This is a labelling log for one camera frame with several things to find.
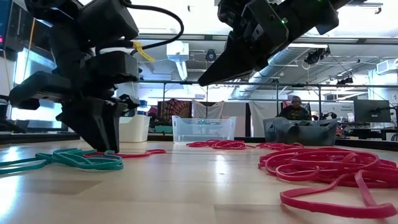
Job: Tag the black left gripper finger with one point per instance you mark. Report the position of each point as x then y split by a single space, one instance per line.
112 124
84 121

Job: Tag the teal rubber bands tangle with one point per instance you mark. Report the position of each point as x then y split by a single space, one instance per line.
77 160

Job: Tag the person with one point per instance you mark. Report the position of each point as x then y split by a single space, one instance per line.
293 113

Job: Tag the red rubber band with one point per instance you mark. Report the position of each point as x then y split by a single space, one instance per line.
311 203
146 153

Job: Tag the white ceiling air unit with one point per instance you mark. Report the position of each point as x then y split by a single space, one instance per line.
177 51

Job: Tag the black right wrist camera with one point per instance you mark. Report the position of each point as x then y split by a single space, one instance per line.
227 12

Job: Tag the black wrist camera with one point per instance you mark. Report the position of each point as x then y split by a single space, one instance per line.
109 67
227 12

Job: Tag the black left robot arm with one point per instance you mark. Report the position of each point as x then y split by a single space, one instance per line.
62 25

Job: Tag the black background monitor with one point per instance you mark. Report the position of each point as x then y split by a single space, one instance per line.
371 111

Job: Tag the dark patterned tapestry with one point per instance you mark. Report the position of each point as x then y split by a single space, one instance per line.
174 109

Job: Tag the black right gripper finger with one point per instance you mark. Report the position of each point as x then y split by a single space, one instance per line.
230 62
245 70

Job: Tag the black metal pipe rack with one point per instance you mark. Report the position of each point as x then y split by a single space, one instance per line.
311 85

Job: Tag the black rubber bands heap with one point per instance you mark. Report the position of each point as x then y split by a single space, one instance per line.
311 122

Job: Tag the grey plastic basket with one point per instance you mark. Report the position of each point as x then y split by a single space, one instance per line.
311 133

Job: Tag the large desk monitor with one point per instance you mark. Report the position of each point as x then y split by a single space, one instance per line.
4 18

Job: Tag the clear plastic basket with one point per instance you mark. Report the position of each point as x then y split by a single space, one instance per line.
202 130

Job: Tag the white hanging sheet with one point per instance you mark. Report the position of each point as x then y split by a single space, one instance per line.
208 109

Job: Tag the white plastic basket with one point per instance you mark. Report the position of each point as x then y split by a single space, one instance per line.
135 129

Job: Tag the white wall air unit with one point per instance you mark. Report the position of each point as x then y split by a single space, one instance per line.
387 66

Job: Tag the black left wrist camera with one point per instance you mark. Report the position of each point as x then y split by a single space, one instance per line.
109 67

